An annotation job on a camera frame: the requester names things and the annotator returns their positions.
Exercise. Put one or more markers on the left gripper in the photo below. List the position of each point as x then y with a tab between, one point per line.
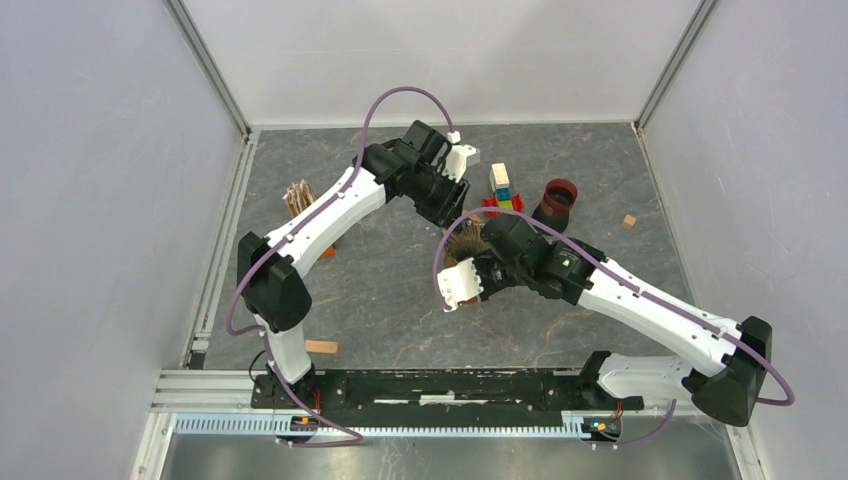
449	209

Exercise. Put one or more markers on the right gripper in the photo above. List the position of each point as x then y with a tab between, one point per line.
488	288

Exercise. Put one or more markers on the orange coffee filter box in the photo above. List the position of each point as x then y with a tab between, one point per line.
298	197

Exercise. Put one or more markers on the amber glass carafe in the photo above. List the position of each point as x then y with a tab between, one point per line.
470	301

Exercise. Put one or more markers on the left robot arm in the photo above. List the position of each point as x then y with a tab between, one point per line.
272	268

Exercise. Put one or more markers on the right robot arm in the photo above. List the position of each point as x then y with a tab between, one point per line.
716	363

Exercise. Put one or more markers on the red plastic lid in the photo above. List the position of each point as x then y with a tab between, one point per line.
513	203

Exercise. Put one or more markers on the stacked toy brick tower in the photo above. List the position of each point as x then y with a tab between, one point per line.
500	181

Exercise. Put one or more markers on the dark red cup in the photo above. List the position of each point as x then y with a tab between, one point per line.
556	204

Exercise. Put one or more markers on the small wooden cube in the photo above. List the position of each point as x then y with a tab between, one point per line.
628	222

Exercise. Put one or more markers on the small wooden block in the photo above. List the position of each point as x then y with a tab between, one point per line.
322	347

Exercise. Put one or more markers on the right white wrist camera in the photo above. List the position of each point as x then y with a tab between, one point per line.
459	283

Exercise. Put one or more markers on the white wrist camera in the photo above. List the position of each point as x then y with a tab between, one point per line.
459	158
459	283

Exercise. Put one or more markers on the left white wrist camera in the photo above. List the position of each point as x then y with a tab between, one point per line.
459	158

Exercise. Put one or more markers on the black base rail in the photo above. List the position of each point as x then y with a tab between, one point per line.
428	399

